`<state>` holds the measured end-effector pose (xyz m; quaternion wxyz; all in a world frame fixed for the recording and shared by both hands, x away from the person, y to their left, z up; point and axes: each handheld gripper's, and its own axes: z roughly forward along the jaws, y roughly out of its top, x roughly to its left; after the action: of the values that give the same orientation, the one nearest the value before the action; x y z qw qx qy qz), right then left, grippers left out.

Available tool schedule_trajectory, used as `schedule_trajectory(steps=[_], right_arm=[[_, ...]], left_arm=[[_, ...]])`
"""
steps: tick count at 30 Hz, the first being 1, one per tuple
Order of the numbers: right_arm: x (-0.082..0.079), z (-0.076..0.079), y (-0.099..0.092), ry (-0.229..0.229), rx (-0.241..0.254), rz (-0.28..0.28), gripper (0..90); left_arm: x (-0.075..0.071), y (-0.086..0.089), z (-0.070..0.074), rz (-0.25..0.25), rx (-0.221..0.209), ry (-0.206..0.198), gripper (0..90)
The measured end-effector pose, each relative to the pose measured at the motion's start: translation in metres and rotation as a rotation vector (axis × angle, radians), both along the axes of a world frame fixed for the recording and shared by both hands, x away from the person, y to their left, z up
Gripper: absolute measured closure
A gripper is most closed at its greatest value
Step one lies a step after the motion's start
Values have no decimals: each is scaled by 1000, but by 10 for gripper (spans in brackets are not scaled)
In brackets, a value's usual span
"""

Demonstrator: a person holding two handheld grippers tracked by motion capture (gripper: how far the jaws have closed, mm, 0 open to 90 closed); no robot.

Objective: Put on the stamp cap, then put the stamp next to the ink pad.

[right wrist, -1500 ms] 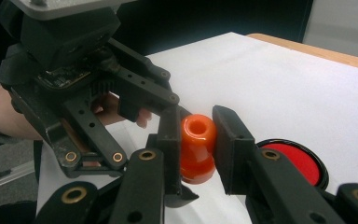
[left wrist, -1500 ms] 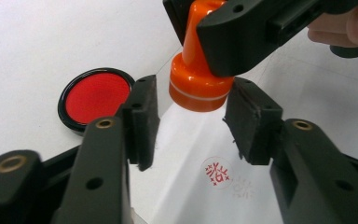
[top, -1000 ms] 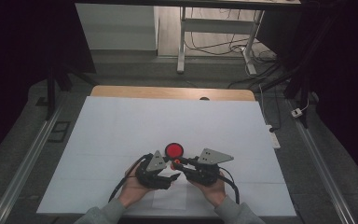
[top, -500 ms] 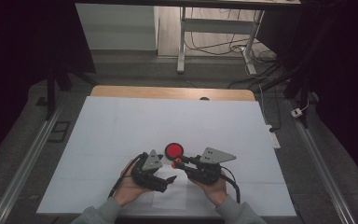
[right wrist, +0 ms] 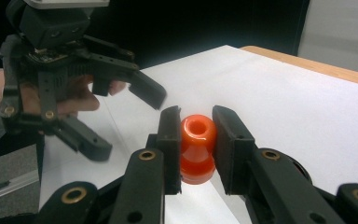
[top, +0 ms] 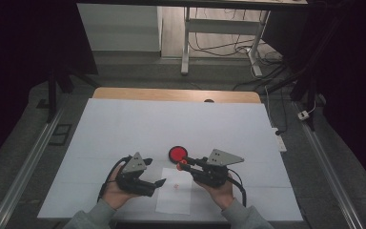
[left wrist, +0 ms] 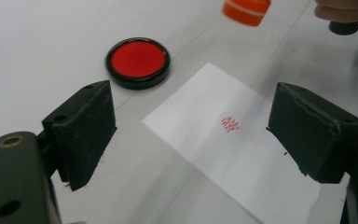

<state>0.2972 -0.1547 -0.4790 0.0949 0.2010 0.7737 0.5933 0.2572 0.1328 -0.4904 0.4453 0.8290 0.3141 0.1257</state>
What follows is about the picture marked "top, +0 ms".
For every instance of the metal floor rail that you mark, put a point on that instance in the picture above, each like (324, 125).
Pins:
(28, 165)
(327, 165)

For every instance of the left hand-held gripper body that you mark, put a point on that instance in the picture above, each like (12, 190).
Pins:
(133, 183)

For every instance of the person's right hand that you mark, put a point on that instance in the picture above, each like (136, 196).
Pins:
(222, 195)

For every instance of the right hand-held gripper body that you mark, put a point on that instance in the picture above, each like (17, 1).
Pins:
(214, 175)

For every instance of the white power strip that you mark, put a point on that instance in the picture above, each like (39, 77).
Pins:
(280, 141)

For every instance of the person's left hand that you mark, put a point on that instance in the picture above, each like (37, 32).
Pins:
(116, 195)

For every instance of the white paper sheet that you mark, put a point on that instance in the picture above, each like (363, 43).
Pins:
(174, 197)

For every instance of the black tripod stand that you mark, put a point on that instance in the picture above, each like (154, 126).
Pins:
(52, 95)
(309, 92)

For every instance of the small red stamp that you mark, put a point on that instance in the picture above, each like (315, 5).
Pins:
(181, 165)

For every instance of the round red ink pad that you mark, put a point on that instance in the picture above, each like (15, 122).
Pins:
(177, 153)

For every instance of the white desk frame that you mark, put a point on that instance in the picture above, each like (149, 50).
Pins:
(222, 26)

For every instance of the white table cover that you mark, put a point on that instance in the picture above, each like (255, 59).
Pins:
(139, 127)

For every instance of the white cabinet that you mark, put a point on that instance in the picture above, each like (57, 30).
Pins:
(120, 28)

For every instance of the black curtain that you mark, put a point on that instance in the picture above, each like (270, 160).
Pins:
(352, 63)
(19, 57)

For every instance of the small white adapter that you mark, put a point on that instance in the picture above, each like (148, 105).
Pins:
(303, 115)

